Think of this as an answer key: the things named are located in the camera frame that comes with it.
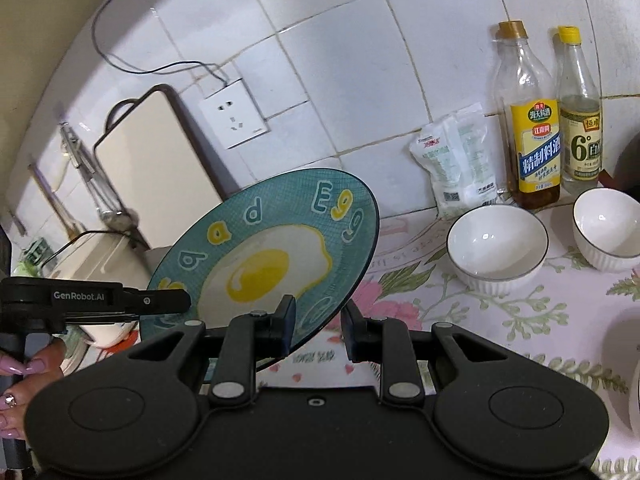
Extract teal fried egg plate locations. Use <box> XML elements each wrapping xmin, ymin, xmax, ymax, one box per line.
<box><xmin>139</xmin><ymin>168</ymin><xmax>380</xmax><ymax>350</ymax></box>

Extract white bowl with dark rim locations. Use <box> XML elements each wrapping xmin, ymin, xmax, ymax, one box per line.
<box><xmin>446</xmin><ymin>205</ymin><xmax>550</xmax><ymax>296</ymax></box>

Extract white wall socket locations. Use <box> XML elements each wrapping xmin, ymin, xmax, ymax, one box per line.
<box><xmin>200</xmin><ymin>79</ymin><xmax>269</xmax><ymax>150</ymax></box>

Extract cooking wine bottle yellow label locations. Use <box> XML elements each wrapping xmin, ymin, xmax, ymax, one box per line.
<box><xmin>494</xmin><ymin>21</ymin><xmax>561</xmax><ymax>210</ymax></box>

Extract white seasoning packet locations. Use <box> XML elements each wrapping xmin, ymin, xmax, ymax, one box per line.
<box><xmin>409</xmin><ymin>103</ymin><xmax>498</xmax><ymax>220</ymax></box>

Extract beige cutting board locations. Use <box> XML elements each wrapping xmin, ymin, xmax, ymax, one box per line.
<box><xmin>93</xmin><ymin>84</ymin><xmax>240</xmax><ymax>249</ymax></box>

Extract floral tablecloth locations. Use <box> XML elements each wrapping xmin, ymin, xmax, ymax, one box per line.
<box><xmin>64</xmin><ymin>199</ymin><xmax>640</xmax><ymax>480</ymax></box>

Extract black cable on wall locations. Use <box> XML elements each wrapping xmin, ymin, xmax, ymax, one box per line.
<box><xmin>90</xmin><ymin>0</ymin><xmax>230</xmax><ymax>86</ymax></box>

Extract hand with pink nails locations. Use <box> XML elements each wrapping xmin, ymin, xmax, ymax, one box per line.
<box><xmin>1</xmin><ymin>338</ymin><xmax>66</xmax><ymax>440</ymax></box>

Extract white ribbed bowl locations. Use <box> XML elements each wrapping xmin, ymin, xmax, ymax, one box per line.
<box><xmin>573</xmin><ymin>188</ymin><xmax>640</xmax><ymax>273</ymax></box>

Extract white vinegar bottle yellow cap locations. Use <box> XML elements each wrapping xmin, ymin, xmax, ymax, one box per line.
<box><xmin>558</xmin><ymin>25</ymin><xmax>603</xmax><ymax>196</ymax></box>

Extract metal tongs hanging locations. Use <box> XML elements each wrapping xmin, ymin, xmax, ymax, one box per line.
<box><xmin>60</xmin><ymin>122</ymin><xmax>138</xmax><ymax>232</ymax></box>

